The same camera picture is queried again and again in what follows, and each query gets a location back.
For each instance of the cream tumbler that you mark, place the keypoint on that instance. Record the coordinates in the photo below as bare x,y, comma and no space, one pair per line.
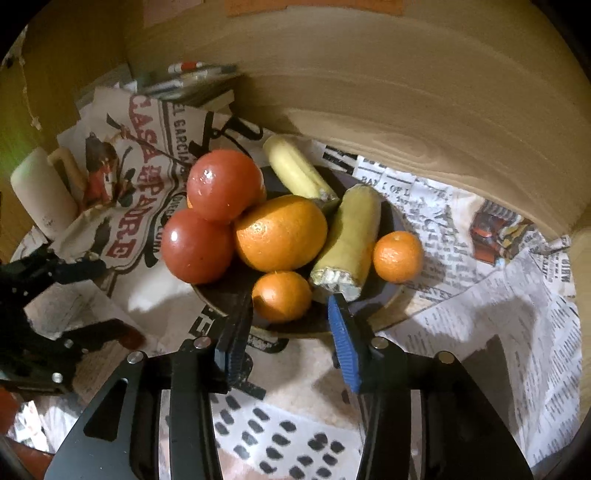
41,194

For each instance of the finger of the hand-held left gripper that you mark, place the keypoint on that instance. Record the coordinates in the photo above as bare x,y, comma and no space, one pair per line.
101,334
69,271

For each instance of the red lettered printed paper bag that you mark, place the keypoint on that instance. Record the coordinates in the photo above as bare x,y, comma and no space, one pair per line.
138,152

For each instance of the dark round plate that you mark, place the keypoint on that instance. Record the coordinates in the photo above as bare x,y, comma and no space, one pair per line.
217,295

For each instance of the red white marker pen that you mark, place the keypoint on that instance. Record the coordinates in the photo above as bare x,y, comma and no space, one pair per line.
203,67

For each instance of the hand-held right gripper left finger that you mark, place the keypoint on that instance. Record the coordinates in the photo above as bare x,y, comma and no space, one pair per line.
235,344

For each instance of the yellow corn cob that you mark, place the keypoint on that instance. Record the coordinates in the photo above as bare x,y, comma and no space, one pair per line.
348,240
295,168

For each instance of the pink sticky note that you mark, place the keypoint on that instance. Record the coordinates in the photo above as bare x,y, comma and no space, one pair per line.
171,11

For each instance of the small tangerine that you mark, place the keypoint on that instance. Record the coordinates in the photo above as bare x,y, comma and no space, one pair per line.
398,256
281,295

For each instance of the stack of books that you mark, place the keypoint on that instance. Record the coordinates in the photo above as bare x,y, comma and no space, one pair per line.
194,90

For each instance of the wooden desk hutch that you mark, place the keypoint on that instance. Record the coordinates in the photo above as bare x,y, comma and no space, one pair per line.
392,92

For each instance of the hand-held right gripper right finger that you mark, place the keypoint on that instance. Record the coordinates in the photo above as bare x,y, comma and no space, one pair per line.
344,341

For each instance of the white black dotted cloth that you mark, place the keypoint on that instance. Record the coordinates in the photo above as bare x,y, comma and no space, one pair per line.
277,438

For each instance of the red tomato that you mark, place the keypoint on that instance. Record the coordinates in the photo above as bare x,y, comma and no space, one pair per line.
225,184
197,245

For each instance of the newspaper print table cover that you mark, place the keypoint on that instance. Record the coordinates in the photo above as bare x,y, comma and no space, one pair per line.
485,323

